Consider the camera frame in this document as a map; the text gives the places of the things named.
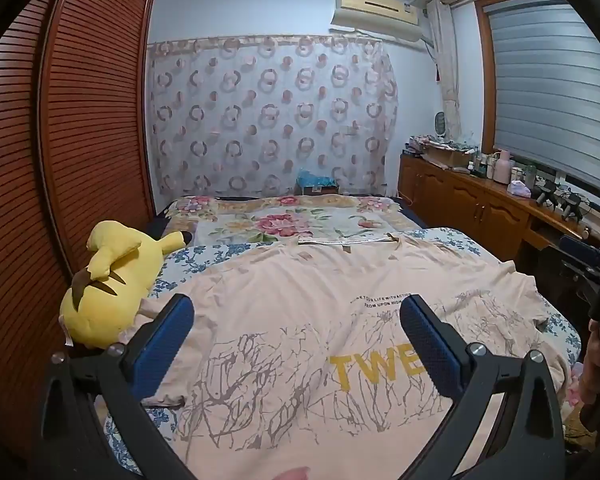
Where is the person's right hand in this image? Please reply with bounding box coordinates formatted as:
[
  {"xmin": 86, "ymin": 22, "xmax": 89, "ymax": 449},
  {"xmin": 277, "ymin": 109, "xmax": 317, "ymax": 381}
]
[{"xmin": 579, "ymin": 320, "xmax": 600, "ymax": 406}]

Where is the blue cloth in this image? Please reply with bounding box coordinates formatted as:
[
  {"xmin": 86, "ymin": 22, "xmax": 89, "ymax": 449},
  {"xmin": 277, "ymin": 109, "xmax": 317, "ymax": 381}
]
[{"xmin": 296, "ymin": 169, "xmax": 337, "ymax": 188}]

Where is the beige air conditioner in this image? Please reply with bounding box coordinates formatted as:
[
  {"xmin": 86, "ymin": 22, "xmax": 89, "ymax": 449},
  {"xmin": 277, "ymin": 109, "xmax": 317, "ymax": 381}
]
[{"xmin": 330, "ymin": 0, "xmax": 426, "ymax": 43}]

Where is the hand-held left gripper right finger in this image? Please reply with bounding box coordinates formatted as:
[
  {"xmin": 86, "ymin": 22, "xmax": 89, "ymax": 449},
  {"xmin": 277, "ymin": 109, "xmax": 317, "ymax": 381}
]
[{"xmin": 399, "ymin": 294, "xmax": 566, "ymax": 480}]

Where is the yellow plush toy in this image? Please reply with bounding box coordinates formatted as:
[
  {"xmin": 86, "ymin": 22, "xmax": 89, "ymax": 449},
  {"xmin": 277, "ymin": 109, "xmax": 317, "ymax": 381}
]
[{"xmin": 60, "ymin": 220, "xmax": 196, "ymax": 351}]

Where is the small round fan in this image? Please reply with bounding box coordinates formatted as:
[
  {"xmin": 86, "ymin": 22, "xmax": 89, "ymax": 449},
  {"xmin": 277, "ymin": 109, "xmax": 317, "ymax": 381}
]
[{"xmin": 432, "ymin": 111, "xmax": 453, "ymax": 143}]

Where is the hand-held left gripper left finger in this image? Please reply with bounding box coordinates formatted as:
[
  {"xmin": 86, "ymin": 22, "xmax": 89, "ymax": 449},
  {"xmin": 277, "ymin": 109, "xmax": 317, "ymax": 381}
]
[{"xmin": 40, "ymin": 293, "xmax": 196, "ymax": 480}]

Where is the pink floral blanket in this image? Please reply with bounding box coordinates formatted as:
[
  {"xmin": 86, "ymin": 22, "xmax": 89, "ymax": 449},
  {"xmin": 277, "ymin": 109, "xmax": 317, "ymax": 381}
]
[{"xmin": 162, "ymin": 195, "xmax": 421, "ymax": 252}]

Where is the cardboard box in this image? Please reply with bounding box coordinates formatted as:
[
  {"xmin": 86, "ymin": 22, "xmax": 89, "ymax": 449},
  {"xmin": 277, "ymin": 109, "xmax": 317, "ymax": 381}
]
[{"xmin": 422, "ymin": 144, "xmax": 476, "ymax": 170}]

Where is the wooden louvered wardrobe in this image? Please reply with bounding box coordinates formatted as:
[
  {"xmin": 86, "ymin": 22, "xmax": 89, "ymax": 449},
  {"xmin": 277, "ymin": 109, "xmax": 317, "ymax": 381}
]
[{"xmin": 0, "ymin": 0, "xmax": 157, "ymax": 461}]

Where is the patterned cloth pile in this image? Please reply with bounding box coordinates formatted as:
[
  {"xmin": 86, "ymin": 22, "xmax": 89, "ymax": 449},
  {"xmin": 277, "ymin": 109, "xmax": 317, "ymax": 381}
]
[{"xmin": 404, "ymin": 134, "xmax": 432, "ymax": 156}]

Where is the wooden cabinet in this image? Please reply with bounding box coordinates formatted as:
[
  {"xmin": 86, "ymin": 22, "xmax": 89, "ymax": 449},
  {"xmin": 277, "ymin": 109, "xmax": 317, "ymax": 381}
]
[{"xmin": 397, "ymin": 152, "xmax": 596, "ymax": 271}]

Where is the blue floral bedsheet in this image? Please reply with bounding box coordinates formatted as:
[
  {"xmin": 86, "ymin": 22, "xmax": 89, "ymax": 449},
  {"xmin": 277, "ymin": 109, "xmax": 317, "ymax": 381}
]
[{"xmin": 102, "ymin": 227, "xmax": 583, "ymax": 480}]

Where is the beige printed t-shirt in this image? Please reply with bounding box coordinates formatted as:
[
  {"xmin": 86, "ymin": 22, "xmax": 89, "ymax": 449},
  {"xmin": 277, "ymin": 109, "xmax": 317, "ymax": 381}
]
[{"xmin": 145, "ymin": 237, "xmax": 576, "ymax": 480}]

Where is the black device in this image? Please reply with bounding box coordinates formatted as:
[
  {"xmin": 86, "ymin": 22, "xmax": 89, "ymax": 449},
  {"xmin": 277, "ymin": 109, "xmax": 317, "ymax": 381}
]
[
  {"xmin": 560, "ymin": 191, "xmax": 590, "ymax": 222},
  {"xmin": 535, "ymin": 182, "xmax": 559, "ymax": 208}
]

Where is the pink bottle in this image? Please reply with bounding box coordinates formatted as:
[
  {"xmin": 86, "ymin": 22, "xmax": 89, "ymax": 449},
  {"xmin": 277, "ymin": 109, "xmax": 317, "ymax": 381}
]
[{"xmin": 493, "ymin": 149, "xmax": 513, "ymax": 184}]

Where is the beige lace drape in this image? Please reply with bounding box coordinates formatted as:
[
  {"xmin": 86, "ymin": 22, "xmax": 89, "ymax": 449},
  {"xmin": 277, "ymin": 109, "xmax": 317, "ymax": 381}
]
[{"xmin": 426, "ymin": 0, "xmax": 463, "ymax": 141}]

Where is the circle patterned sheer curtain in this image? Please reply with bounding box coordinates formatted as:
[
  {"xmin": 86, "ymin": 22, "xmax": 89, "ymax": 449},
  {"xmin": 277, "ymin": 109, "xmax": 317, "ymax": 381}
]
[{"xmin": 146, "ymin": 34, "xmax": 398, "ymax": 200}]

